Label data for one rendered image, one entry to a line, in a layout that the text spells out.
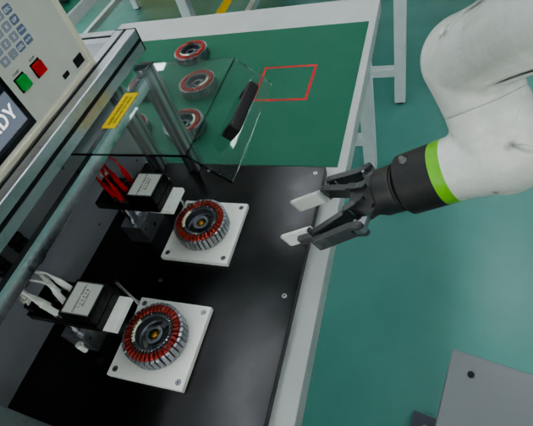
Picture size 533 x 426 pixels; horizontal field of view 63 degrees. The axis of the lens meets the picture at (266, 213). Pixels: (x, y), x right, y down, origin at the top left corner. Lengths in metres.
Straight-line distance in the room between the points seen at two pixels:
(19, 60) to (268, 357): 0.59
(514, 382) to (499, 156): 0.29
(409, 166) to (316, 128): 0.50
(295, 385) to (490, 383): 0.28
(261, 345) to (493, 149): 0.46
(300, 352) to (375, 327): 0.84
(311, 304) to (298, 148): 0.41
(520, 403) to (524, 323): 0.99
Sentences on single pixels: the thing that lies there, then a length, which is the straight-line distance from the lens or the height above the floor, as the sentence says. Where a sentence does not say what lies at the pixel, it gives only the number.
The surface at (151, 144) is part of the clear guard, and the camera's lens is 0.69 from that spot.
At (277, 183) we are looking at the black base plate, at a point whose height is 0.77.
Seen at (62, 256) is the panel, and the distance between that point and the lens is 0.97.
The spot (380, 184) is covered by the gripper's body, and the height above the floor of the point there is 0.96.
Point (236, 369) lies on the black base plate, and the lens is 0.76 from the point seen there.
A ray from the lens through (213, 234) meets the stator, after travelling 0.86.
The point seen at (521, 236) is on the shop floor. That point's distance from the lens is 1.83.
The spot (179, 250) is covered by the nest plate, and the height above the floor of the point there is 0.78.
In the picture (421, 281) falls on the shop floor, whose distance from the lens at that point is 1.67.
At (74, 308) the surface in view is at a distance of 0.76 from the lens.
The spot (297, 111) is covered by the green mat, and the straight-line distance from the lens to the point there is 1.16.
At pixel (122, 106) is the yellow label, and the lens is 0.80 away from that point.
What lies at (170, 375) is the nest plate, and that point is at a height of 0.78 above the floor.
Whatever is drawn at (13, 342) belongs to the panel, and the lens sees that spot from 0.93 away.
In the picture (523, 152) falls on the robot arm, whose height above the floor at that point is 1.05.
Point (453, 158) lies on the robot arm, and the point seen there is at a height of 1.03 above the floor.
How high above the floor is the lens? 1.46
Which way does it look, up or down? 49 degrees down
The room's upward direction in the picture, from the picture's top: 21 degrees counter-clockwise
